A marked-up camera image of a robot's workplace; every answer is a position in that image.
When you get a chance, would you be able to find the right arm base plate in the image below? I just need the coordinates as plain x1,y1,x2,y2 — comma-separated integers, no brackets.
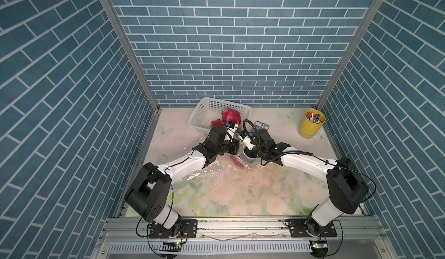
284,218,338,238

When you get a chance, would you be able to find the clear zip-top bag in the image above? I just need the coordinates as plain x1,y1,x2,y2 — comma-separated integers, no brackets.
186,161,250,187
230,140,267,170

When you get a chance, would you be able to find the yellow pen cup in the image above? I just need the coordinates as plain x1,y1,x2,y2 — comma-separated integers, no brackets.
299,109,326,138

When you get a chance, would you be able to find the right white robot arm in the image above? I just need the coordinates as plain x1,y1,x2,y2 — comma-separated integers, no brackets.
241,129,370,237

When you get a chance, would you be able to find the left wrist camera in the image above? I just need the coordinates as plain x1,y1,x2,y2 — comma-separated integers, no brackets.
225,121,238,142

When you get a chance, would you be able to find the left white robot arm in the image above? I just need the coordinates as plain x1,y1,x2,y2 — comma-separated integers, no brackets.
125,121,239,236

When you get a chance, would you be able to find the highlighter marker pack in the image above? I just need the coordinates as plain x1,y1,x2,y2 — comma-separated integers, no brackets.
254,121,270,131

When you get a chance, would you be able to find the pink dragon fruit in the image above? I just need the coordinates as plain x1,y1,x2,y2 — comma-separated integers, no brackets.
210,119,226,129
221,108,242,125

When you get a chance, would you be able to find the white plastic mesh basket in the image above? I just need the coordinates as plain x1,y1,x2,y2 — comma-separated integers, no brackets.
188,97,252,134

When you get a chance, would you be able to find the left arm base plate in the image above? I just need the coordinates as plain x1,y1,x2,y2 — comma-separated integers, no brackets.
149,219,198,239

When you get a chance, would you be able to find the aluminium mounting rail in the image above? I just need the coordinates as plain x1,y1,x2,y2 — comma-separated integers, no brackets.
93,215,394,259

